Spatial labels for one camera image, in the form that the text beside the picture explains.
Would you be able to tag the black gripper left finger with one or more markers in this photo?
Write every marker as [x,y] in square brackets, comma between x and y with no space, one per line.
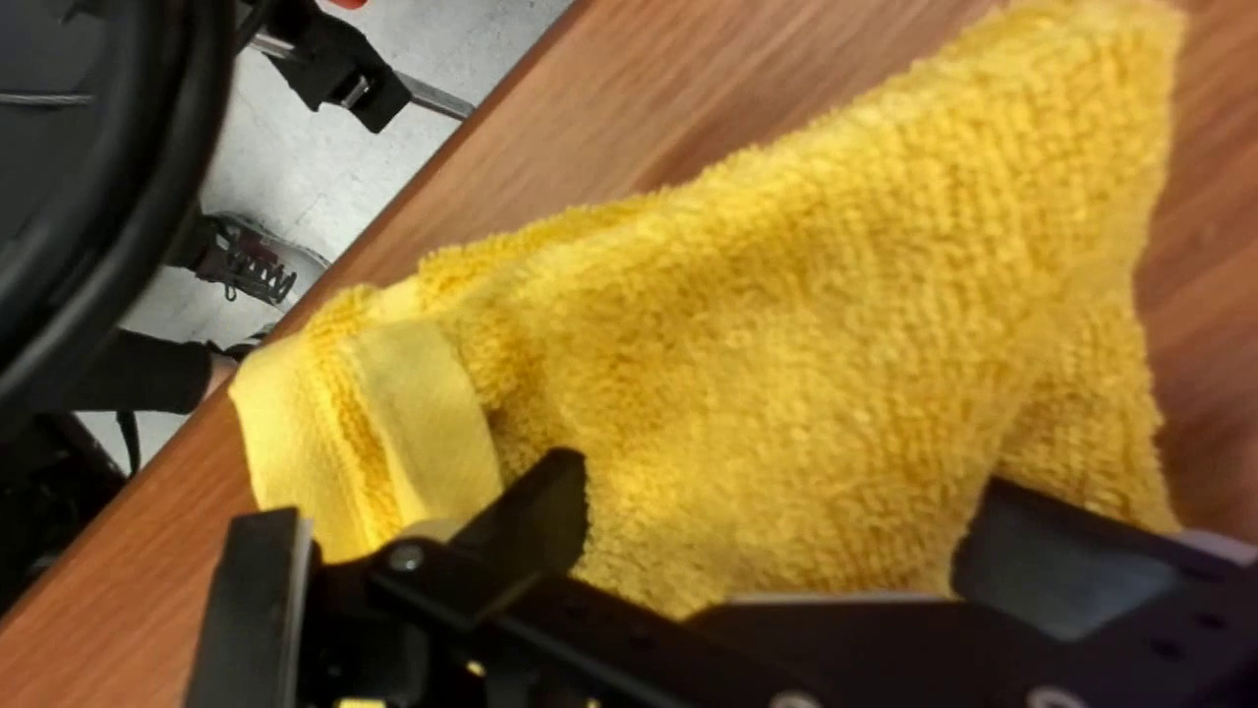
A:
[526,535]

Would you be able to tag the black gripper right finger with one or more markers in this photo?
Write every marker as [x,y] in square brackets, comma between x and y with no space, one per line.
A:
[1088,574]

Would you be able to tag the yellow terry towel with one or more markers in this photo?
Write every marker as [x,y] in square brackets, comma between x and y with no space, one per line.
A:
[810,328]

